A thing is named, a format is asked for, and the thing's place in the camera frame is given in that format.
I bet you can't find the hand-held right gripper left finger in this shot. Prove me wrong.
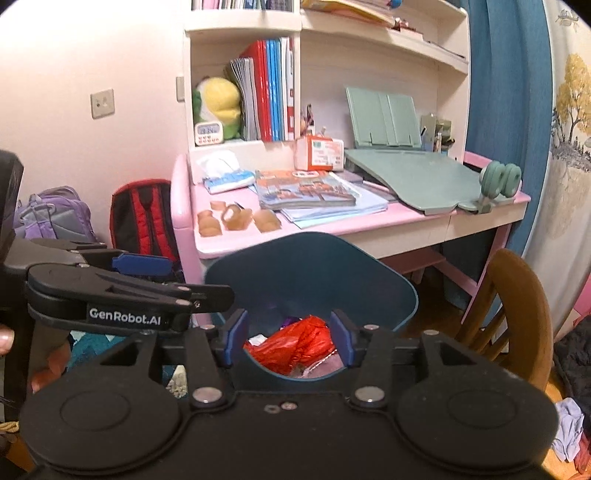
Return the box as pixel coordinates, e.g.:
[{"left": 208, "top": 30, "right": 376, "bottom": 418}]
[{"left": 99, "top": 308, "right": 249, "bottom": 409}]

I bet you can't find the white tree printed curtain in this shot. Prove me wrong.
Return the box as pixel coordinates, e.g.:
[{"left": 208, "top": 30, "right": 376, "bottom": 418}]
[{"left": 522, "top": 0, "right": 591, "bottom": 333}]

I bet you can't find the red plastic bag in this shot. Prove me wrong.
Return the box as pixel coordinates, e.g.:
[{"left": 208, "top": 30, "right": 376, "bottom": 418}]
[{"left": 245, "top": 315, "right": 340, "bottom": 376}]

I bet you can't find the wooden chair black seat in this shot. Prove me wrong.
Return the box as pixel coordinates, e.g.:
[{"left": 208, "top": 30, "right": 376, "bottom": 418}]
[{"left": 455, "top": 248, "right": 555, "bottom": 398}]

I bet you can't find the yellow orange flat book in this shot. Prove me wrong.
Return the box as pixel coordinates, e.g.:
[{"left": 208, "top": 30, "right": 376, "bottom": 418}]
[{"left": 300, "top": 0, "right": 395, "bottom": 26}]

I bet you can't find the lavender cloth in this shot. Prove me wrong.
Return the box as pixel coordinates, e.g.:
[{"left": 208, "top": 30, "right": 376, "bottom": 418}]
[{"left": 551, "top": 398, "right": 587, "bottom": 462}]

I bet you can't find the person's left hand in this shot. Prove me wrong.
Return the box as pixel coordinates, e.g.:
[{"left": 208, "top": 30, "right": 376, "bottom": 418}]
[{"left": 0, "top": 323, "right": 71, "bottom": 394}]

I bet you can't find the purple grey backpack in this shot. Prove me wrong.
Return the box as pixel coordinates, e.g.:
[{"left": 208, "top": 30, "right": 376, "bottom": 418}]
[{"left": 13, "top": 185, "right": 98, "bottom": 243}]

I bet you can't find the white shelf unit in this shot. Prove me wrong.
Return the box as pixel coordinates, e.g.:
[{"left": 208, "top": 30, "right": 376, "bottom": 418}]
[{"left": 182, "top": 0, "right": 472, "bottom": 160}]

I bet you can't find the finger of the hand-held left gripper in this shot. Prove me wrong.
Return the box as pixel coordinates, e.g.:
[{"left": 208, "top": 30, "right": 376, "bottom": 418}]
[
  {"left": 157, "top": 282, "right": 235, "bottom": 315},
  {"left": 74, "top": 247, "right": 183, "bottom": 283}
]

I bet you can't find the pink wrapper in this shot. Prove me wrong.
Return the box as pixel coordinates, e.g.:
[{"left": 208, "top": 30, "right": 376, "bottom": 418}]
[{"left": 295, "top": 351, "right": 347, "bottom": 379}]

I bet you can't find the green pen holder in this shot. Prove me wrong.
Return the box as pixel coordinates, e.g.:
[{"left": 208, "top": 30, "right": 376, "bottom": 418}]
[{"left": 419, "top": 113, "right": 455, "bottom": 154}]

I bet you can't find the green tilting desk board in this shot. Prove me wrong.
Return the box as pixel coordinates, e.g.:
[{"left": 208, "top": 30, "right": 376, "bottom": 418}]
[{"left": 344, "top": 148, "right": 483, "bottom": 217}]

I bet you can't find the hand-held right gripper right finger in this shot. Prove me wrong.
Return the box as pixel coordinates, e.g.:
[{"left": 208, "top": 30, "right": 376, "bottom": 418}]
[{"left": 329, "top": 309, "right": 483, "bottom": 409}]

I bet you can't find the red black backpack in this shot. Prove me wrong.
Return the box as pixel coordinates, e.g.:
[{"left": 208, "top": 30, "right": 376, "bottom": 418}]
[{"left": 110, "top": 179, "right": 183, "bottom": 282}]

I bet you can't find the white digital clock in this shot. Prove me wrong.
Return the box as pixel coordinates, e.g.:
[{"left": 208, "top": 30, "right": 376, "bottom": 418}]
[{"left": 194, "top": 121, "right": 222, "bottom": 147}]

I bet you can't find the stack of colourful magazines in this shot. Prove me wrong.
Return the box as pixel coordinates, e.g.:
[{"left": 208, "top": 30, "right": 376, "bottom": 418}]
[{"left": 254, "top": 168, "right": 357, "bottom": 210}]

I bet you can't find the teal plastic bin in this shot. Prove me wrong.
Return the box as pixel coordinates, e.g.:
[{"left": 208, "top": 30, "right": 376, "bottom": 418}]
[{"left": 203, "top": 232, "right": 420, "bottom": 380}]

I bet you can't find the row of thin books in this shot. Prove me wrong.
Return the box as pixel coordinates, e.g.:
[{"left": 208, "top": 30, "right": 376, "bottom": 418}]
[{"left": 191, "top": 0, "right": 294, "bottom": 12}]

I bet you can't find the blue curtain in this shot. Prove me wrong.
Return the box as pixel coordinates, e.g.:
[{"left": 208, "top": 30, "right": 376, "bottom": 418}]
[{"left": 462, "top": 0, "right": 555, "bottom": 319}]

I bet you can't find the white wall switch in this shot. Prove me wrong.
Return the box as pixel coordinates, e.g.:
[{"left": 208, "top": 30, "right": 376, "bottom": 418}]
[{"left": 90, "top": 89, "right": 116, "bottom": 120}]

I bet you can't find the yellow green plush toy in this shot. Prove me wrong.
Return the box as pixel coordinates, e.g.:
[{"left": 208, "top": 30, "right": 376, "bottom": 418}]
[{"left": 191, "top": 76, "right": 243, "bottom": 139}]

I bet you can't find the blue white tissue pack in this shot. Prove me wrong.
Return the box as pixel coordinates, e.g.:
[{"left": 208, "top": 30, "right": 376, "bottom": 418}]
[{"left": 196, "top": 150, "right": 257, "bottom": 195}]

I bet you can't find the row of upright books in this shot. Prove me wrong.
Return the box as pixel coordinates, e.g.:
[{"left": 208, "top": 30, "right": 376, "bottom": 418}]
[{"left": 226, "top": 37, "right": 296, "bottom": 143}]

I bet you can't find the dark garment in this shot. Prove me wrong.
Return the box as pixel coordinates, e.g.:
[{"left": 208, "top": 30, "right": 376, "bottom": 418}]
[{"left": 554, "top": 314, "right": 591, "bottom": 416}]

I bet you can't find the teal zigzag quilt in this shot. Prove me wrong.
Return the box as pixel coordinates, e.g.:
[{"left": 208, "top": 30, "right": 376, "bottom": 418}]
[{"left": 69, "top": 330, "right": 190, "bottom": 400}]

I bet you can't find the pink desk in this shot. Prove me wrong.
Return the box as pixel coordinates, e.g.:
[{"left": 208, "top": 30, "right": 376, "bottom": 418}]
[{"left": 171, "top": 150, "right": 532, "bottom": 324}]

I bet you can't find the orange white box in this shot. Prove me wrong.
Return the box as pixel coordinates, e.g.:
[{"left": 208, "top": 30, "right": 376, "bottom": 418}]
[{"left": 294, "top": 135, "right": 345, "bottom": 171}]

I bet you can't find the green double roller holder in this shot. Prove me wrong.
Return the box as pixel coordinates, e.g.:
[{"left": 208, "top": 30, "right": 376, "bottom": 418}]
[{"left": 475, "top": 161, "right": 522, "bottom": 215}]

